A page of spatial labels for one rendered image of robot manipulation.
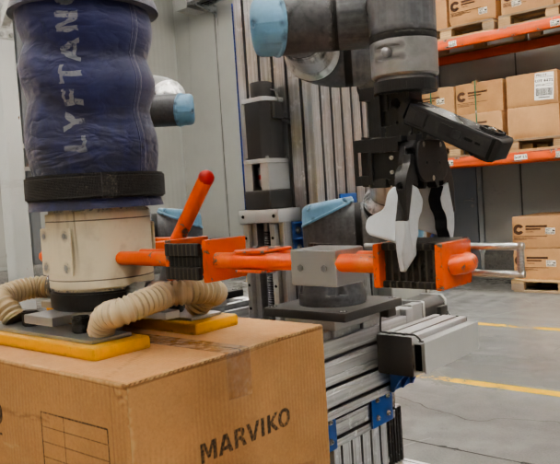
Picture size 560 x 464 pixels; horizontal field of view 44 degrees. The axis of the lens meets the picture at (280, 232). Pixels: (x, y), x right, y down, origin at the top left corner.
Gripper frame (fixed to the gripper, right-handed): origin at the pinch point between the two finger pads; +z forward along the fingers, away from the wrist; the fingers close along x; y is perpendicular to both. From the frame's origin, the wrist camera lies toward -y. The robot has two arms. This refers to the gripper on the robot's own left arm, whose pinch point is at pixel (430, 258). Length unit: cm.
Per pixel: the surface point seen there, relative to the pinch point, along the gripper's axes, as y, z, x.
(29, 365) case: 51, 13, 20
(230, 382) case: 29.9, 17.4, 2.8
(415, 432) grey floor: 143, 124, -247
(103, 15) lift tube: 51, -37, 3
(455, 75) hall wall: 394, -146, -854
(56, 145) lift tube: 56, -17, 10
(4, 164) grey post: 381, -34, -165
